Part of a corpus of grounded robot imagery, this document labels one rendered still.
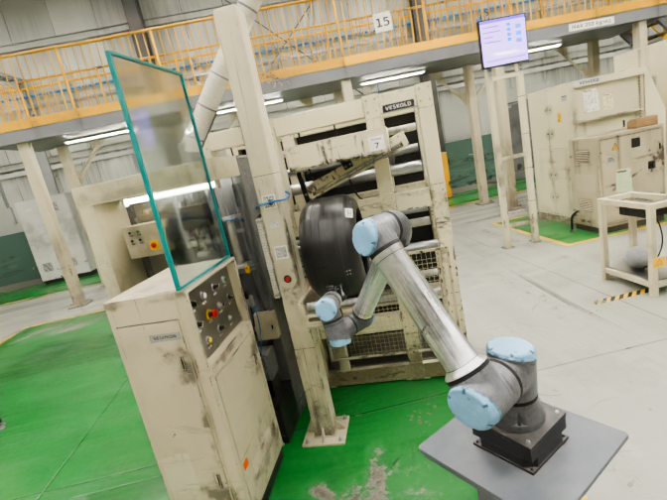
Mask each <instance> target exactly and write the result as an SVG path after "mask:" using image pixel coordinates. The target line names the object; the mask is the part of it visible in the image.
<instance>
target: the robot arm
mask: <svg viewBox="0 0 667 500"><path fill-rule="evenodd" d="M411 237H412V225H411V223H410V220H409V219H408V217H407V216H406V215H405V214H403V213H402V212H400V211H397V210H385V211H383V212H381V213H378V214H376V215H373V216H371V217H367V218H364V219H363V220H361V221H359V222H358V223H356V224H355V226H354V228H353V230H352V242H353V245H354V248H355V249H356V251H357V252H358V253H359V254H360V255H362V256H369V257H370V259H371V260H372V263H371V266H370V268H369V271H368V273H367V276H366V278H365V281H364V283H363V286H362V289H361V291H360V294H359V296H358V299H357V301H356V304H355V306H354V307H353V310H352V312H351V313H350V314H348V315H346V316H345V317H343V312H342V309H341V303H342V302H343V301H344V300H345V299H346V295H345V294H344V292H343V291H342V284H340V285H339V286H334V285H332V286H326V293H325V294H324V295H323V297H322V298H321V299H320V300H319V301H318V302H317V305H316V315H317V317H318V318H319V319H321V320H322V323H323V326H324V328H325V331H326V333H327V336H328V339H329V342H330V344H331V346H332V347H341V346H345V345H347V344H349V343H351V337H352V336H354V335H355V334H357V333H358V332H360V331H362V330H363V329H365V328H366V327H369V326H370V325H372V324H373V322H374V310H375V308H376V306H377V303H378V301H379V299H380V297H381V295H382V292H383V290H384V288H385V286H386V283H388V285H389V286H390V288H391V289H392V291H393V292H394V294H395V295H396V297H397V298H398V300H399V301H400V303H401V304H402V306H403V307H404V309H405V310H406V312H407V313H408V315H409V316H410V318H411V319H412V320H413V321H414V323H415V324H416V326H417V328H418V329H419V331H420V332H421V334H422V335H423V337H424V338H425V340H426V341H427V343H428V344H429V346H430V347H431V349H432V350H433V352H434V353H435V355H436V356H437V358H438V359H439V361H440V362H441V364H442V365H443V367H444V368H445V370H446V379H445V381H446V383H447V384H448V386H449V388H450V389H451V390H450V392H449V394H448V405H449V407H450V409H451V411H452V413H453V414H455V415H456V418H457V419H458V420H459V421H460V422H462V423H463V424H464V425H466V426H468V427H470V428H472V429H476V430H478V431H486V430H489V429H491V428H492V427H493V426H496V427H498V428H500V429H502V430H504V431H507V432H511V433H517V434H525V433H531V432H534V431H537V430H538V429H540V428H541V427H542V426H543V425H544V424H545V421H546V411H545V408H544V405H543V404H542V402H541V400H540V398H539V396H538V380H537V356H536V352H535V348H534V346H533V345H532V344H531V343H529V342H528V341H526V340H524V339H521V338H517V337H508V336H503V337H496V338H494V339H492V340H490V341H489V342H488V343H487V345H486V356H485V355H482V354H478V353H476V352H475V351H474V349H473V348H472V346H471V345H470V343H469V342H468V340H467V338H466V337H465V336H464V334H463V333H462V331H461V330H460V328H459V327H458V325H457V324H456V322H455V321H454V320H453V318H452V317H451V315H450V314H449V312H448V311H447V309H446V308H445V306H444V305H443V303H442V302H441V301H440V299H439V298H438V296H437V295H436V293H435V292H434V290H433V289H432V287H431V286H430V284H429V283H428V282H427V280H426V279H425V277H424V276H423V274H422V273H421V271H420V270H419V268H418V267H417V266H416V264H415V263H414V261H413V260H412V258H411V257H410V255H409V254H408V252H407V251H406V249H405V248H406V247H407V246H408V245H409V243H410V240H411Z"/></svg>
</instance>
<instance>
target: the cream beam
mask: <svg viewBox="0 0 667 500"><path fill-rule="evenodd" d="M379 135H383V137H384V142H385V148H386V149H383V150H378V151H373V152H370V150H369V144H368V139H367V138H369V137H374V136H379ZM390 150H391V148H390V142H389V135H388V131H387V127H386V126H384V127H379V128H374V129H370V130H365V131H361V132H356V133H351V134H347V135H342V136H338V137H333V138H328V139H324V140H320V141H316V142H311V143H306V144H302V145H297V146H293V147H288V148H285V153H286V157H287V162H288V166H289V171H290V173H291V172H295V171H300V170H305V169H310V168H315V167H319V166H324V165H329V164H334V163H339V162H344V161H349V160H354V159H359V158H364V157H369V156H374V155H379V154H384V153H388V152H390Z"/></svg>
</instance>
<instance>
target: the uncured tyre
mask: <svg viewBox="0 0 667 500"><path fill-rule="evenodd" d="M346 208H352V212H353V217H345V209H346ZM361 220H363V219H362V216H361V213H360V210H359V207H358V204H357V202H356V200H355V199H354V198H352V197H351V196H349V195H348V194H337V195H332V196H327V197H321V198H316V199H313V200H311V201H309V202H307V204H306V205H305V207H304V208H303V209H302V211H301V214H300V219H299V239H300V248H301V255H302V260H303V265H304V269H305V272H306V275H307V278H308V281H309V284H310V286H311V288H312V289H313V291H314V292H315V293H316V294H317V295H319V296H320V297H321V298H322V297H323V295H324V294H325V293H326V286H332V285H334V286H339V285H340V284H342V291H343V292H344V294H345V295H348V296H347V297H353V296H359V294H360V291H361V289H362V286H363V283H364V281H365V278H366V276H367V273H368V271H369V268H370V259H369V256H362V255H360V254H359V253H358V252H357V251H356V249H355V248H354V245H353V242H352V230H353V228H354V226H355V224H356V223H358V222H359V221H361ZM322 267H326V268H322ZM316 268H321V269H316ZM350 268H351V272H352V275H350V276H347V275H346V272H345V270H347V269H350Z"/></svg>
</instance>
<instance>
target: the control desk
mask: <svg viewBox="0 0 667 500"><path fill-rule="evenodd" d="M103 305H104V308H105V311H106V314H107V317H108V320H109V323H110V326H111V329H112V332H113V335H114V338H115V341H116V343H117V346H118V349H119V352H120V355H121V358H122V361H123V364H124V367H125V370H126V373H127V376H128V378H129V381H130V384H131V387H132V390H133V393H134V396H135V399H136V402H137V405H138V408H139V411H140V414H141V416H142V419H143V422H144V425H145V428H146V431H147V434H148V437H149V440H150V443H151V446H152V448H153V450H154V453H155V456H156V459H157V462H158V465H159V468H160V471H161V474H162V477H163V480H164V483H165V486H166V488H167V491H168V494H169V497H170V500H268V499H269V496H270V493H271V491H272V488H273V485H274V482H275V480H276V477H277V474H278V471H279V469H280V466H281V463H282V460H283V458H284V455H283V451H282V445H283V441H282V437H281V433H280V430H279V426H278V422H277V418H276V414H275V411H274V407H273V403H272V399H271V395H270V392H269V388H268V384H267V380H266V376H265V372H264V369H263V365H262V361H261V357H260V353H259V350H258V346H257V342H256V338H255V334H254V331H253V327H252V323H251V319H250V315H249V311H248V307H247V303H246V300H245V297H244V293H243V289H242V285H241V281H240V278H239V274H238V270H237V266H236V262H235V259H234V257H229V258H227V259H226V260H224V261H223V262H221V263H220V264H218V265H217V266H215V267H214V268H213V269H211V270H210V271H208V272H207V273H205V274H204V275H202V276H201V277H199V278H198V279H196V280H195V281H193V282H192V283H190V284H189V285H188V286H186V287H185V288H183V289H182V290H180V291H176V288H175V285H174V281H173V278H172V275H171V271H170V268H167V269H166V270H164V271H162V272H160V273H158V274H156V275H155V276H153V277H151V278H149V279H147V280H145V281H144V282H142V283H140V284H138V285H136V286H134V287H133V288H131V289H129V290H127V291H125V292H123V293H122V294H120V295H118V296H116V297H114V298H112V299H111V300H109V301H107V302H105V303H103ZM246 457H247V459H248V462H249V464H248V466H247V468H246V470H244V466H243V463H244V461H245V458H246Z"/></svg>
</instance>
